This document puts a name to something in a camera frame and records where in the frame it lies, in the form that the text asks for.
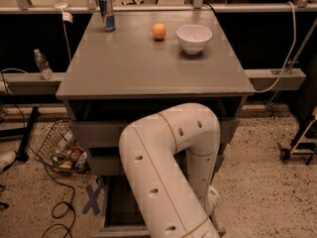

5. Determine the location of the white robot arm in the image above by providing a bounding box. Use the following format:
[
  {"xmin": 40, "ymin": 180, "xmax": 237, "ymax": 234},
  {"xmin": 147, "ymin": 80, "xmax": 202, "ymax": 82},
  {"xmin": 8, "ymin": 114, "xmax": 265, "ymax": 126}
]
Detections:
[{"xmin": 119, "ymin": 103, "xmax": 220, "ymax": 238}]

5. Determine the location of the black floor cable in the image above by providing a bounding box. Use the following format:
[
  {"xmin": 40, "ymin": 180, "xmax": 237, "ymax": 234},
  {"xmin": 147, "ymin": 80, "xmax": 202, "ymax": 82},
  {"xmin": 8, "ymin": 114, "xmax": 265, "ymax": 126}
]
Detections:
[{"xmin": 0, "ymin": 70, "xmax": 77, "ymax": 238}]

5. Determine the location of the white cable on right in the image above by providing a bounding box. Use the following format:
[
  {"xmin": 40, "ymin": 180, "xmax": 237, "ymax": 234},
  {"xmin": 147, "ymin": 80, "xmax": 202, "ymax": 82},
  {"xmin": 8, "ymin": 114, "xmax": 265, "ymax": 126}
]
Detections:
[{"xmin": 253, "ymin": 1, "xmax": 298, "ymax": 94}]

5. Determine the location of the red bull can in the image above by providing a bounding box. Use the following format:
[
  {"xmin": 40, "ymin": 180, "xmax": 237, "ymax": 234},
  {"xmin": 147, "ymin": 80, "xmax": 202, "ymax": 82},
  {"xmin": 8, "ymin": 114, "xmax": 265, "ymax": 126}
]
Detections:
[{"xmin": 98, "ymin": 0, "xmax": 116, "ymax": 32}]

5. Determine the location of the grey top drawer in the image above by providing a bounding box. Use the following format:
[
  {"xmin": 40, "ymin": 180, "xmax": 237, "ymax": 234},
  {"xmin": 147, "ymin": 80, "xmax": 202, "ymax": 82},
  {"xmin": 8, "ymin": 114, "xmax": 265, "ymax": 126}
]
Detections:
[{"xmin": 70, "ymin": 118, "xmax": 239, "ymax": 149}]

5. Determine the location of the black wheeled cart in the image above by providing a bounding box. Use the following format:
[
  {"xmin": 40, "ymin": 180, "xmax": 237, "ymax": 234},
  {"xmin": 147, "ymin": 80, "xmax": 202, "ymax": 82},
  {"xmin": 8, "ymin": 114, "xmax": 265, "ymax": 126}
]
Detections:
[{"xmin": 277, "ymin": 107, "xmax": 317, "ymax": 166}]

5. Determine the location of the clear plastic water bottle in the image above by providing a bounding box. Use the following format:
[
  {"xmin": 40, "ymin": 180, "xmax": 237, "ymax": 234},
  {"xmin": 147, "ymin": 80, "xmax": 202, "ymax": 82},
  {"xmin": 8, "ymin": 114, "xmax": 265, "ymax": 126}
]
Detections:
[{"xmin": 34, "ymin": 49, "xmax": 53, "ymax": 80}]

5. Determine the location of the grey open bottom drawer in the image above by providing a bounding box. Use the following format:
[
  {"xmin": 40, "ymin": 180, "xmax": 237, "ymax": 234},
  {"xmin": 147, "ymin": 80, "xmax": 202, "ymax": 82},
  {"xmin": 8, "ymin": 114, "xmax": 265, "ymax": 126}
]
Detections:
[{"xmin": 92, "ymin": 173, "xmax": 227, "ymax": 238}]

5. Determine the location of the wire basket with snacks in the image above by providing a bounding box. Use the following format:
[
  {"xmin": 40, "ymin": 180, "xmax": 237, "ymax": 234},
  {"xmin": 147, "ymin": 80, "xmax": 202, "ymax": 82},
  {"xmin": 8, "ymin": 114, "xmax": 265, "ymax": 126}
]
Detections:
[{"xmin": 37, "ymin": 119, "xmax": 90, "ymax": 175}]

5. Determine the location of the white ceramic bowl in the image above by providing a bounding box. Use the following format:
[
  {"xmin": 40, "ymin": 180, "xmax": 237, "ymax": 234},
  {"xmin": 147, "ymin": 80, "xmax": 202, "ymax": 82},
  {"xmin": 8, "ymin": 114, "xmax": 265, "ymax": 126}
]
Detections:
[{"xmin": 176, "ymin": 25, "xmax": 213, "ymax": 55}]

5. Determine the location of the white cable with tag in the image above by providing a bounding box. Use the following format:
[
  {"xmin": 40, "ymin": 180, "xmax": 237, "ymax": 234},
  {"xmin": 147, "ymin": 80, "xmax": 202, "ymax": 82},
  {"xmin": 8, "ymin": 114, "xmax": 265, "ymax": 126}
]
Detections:
[{"xmin": 49, "ymin": 0, "xmax": 75, "ymax": 63}]

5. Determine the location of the orange fruit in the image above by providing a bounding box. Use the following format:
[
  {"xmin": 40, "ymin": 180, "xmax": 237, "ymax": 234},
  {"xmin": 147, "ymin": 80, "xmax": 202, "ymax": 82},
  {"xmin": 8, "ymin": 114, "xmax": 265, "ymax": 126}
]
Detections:
[{"xmin": 152, "ymin": 23, "xmax": 166, "ymax": 41}]

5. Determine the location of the grey drawer cabinet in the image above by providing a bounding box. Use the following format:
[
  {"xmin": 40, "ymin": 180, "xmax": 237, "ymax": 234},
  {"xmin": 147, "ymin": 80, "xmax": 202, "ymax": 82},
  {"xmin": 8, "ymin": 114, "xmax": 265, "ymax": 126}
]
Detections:
[{"xmin": 55, "ymin": 9, "xmax": 256, "ymax": 238}]

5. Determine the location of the black stand leg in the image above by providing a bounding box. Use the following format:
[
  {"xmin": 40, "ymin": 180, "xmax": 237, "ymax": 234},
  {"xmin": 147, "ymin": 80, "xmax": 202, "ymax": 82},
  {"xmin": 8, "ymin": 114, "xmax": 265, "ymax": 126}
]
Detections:
[{"xmin": 16, "ymin": 106, "xmax": 41, "ymax": 162}]

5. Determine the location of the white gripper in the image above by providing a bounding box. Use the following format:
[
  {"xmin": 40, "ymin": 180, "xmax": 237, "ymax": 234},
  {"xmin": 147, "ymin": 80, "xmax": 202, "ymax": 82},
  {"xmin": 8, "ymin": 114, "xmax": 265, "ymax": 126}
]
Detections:
[{"xmin": 205, "ymin": 185, "xmax": 220, "ymax": 216}]

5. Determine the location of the blue tape cross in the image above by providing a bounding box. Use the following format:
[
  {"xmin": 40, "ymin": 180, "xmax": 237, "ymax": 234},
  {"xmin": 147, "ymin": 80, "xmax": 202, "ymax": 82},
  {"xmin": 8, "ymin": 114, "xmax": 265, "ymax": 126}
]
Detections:
[{"xmin": 82, "ymin": 185, "xmax": 102, "ymax": 215}]

